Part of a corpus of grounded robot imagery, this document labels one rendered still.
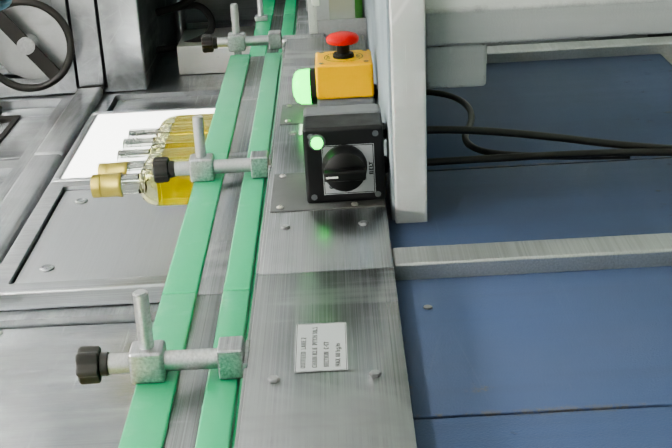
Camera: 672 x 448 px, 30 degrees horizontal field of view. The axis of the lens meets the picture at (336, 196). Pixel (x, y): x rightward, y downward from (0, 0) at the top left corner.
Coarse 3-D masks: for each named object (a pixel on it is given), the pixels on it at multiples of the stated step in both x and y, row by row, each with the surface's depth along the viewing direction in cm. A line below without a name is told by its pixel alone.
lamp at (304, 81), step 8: (296, 72) 154; (304, 72) 154; (312, 72) 153; (296, 80) 153; (304, 80) 153; (312, 80) 153; (296, 88) 153; (304, 88) 153; (312, 88) 153; (296, 96) 154; (304, 96) 153; (312, 96) 153
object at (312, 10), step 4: (308, 0) 198; (308, 4) 198; (308, 8) 198; (312, 8) 198; (316, 8) 199; (308, 12) 198; (312, 12) 198; (316, 12) 199; (308, 16) 199; (312, 16) 198; (316, 16) 199; (312, 20) 199; (316, 20) 200; (312, 24) 199; (316, 24) 200; (312, 28) 199; (316, 28) 200; (312, 32) 199; (316, 32) 200
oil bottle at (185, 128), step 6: (168, 126) 197; (174, 126) 197; (180, 126) 197; (186, 126) 197; (192, 126) 197; (204, 126) 196; (162, 132) 195; (168, 132) 194; (174, 132) 194; (180, 132) 194; (186, 132) 194; (192, 132) 194; (204, 132) 194; (156, 138) 195
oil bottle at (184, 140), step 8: (168, 136) 192; (176, 136) 192; (184, 136) 192; (192, 136) 192; (152, 144) 191; (160, 144) 189; (168, 144) 189; (176, 144) 189; (184, 144) 189; (192, 144) 189; (152, 152) 189
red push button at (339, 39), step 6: (330, 36) 152; (336, 36) 152; (342, 36) 152; (348, 36) 152; (354, 36) 152; (330, 42) 152; (336, 42) 151; (342, 42) 151; (348, 42) 151; (354, 42) 152; (336, 48) 153; (342, 48) 153; (348, 48) 153; (342, 54) 153
